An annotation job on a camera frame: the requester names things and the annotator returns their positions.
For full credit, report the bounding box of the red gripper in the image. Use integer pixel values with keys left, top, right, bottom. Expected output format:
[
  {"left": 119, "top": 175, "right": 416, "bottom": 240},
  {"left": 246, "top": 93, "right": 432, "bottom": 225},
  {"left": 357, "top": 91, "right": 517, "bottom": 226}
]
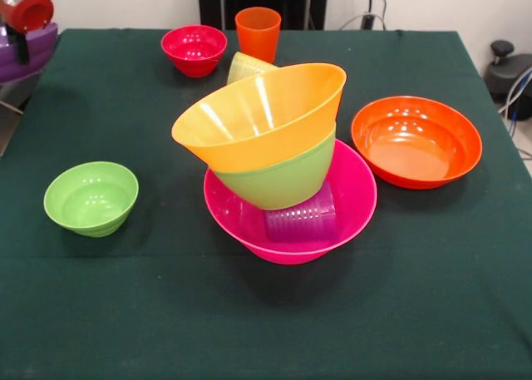
[{"left": 0, "top": 0, "right": 56, "bottom": 66}]

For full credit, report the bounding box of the purple bowl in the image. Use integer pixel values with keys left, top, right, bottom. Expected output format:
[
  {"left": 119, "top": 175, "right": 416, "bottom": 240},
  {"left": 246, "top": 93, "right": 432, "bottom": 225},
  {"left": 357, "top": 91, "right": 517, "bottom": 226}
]
[{"left": 0, "top": 22, "right": 60, "bottom": 84}]

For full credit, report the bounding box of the yellow cup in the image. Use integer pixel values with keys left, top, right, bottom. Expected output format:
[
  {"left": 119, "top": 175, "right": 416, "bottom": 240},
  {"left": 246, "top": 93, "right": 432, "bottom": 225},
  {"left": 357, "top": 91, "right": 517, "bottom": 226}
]
[{"left": 226, "top": 51, "right": 282, "bottom": 86}]

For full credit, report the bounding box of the yellow bowl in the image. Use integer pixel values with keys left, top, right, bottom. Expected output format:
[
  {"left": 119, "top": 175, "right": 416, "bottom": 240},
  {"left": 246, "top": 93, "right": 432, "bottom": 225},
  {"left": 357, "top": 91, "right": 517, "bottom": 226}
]
[{"left": 171, "top": 62, "right": 348, "bottom": 174}]

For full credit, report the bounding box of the large green bowl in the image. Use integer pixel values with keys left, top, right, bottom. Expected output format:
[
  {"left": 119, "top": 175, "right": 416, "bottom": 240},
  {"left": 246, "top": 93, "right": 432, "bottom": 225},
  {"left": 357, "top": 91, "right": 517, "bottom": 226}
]
[{"left": 211, "top": 128, "right": 337, "bottom": 211}]

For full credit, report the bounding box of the purple cup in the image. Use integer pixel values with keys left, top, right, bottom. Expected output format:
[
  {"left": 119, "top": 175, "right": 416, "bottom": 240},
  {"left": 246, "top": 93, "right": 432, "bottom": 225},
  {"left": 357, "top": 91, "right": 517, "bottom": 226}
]
[{"left": 262, "top": 180, "right": 338, "bottom": 243}]

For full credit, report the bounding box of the pink bowl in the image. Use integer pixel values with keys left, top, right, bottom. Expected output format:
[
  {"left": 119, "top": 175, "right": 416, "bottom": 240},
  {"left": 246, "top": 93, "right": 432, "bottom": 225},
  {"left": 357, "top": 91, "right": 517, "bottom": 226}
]
[{"left": 203, "top": 138, "right": 378, "bottom": 266}]

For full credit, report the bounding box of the dark grey chair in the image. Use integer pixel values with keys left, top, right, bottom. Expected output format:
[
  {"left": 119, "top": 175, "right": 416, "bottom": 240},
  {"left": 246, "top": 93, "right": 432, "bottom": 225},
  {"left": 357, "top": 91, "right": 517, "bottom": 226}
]
[{"left": 0, "top": 74, "right": 42, "bottom": 115}]

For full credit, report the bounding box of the small green bowl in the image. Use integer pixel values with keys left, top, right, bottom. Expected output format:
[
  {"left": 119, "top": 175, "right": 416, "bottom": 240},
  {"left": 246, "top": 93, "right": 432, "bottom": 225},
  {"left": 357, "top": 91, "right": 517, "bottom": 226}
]
[{"left": 42, "top": 160, "right": 140, "bottom": 239}]

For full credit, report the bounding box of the red bowl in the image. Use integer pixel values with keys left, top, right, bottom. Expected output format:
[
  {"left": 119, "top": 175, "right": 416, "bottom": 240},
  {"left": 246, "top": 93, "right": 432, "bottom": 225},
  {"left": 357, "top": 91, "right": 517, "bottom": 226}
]
[{"left": 160, "top": 24, "right": 229, "bottom": 78}]

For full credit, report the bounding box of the orange cup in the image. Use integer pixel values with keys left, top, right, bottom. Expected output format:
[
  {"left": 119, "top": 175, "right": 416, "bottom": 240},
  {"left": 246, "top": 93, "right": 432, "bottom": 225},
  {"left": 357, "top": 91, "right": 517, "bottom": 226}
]
[{"left": 234, "top": 7, "right": 283, "bottom": 65}]

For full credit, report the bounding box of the dark green tablecloth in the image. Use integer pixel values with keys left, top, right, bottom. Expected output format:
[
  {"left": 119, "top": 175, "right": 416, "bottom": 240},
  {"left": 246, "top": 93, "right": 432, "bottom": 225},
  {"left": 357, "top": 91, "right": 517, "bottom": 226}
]
[{"left": 0, "top": 28, "right": 532, "bottom": 380}]

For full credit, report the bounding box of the orange bowl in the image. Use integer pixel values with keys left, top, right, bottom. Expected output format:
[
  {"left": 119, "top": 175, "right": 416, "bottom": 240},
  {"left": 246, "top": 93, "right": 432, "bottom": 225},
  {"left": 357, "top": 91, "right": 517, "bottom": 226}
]
[{"left": 351, "top": 96, "right": 484, "bottom": 190}]

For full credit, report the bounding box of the black round equipment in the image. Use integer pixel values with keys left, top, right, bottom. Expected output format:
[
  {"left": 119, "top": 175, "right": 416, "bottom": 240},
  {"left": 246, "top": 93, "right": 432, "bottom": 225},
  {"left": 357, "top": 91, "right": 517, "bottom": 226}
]
[{"left": 484, "top": 40, "right": 532, "bottom": 103}]

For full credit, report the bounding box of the thin grey cable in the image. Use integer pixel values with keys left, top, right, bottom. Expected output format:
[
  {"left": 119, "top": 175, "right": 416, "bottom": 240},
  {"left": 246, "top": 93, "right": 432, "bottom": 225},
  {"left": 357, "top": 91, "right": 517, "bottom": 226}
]
[{"left": 334, "top": 13, "right": 390, "bottom": 32}]

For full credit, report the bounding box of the grey blue cable bundle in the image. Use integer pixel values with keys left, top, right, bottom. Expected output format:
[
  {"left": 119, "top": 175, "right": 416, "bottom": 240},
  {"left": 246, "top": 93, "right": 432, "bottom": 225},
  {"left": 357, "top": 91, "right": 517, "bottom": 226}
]
[{"left": 498, "top": 66, "right": 532, "bottom": 123}]

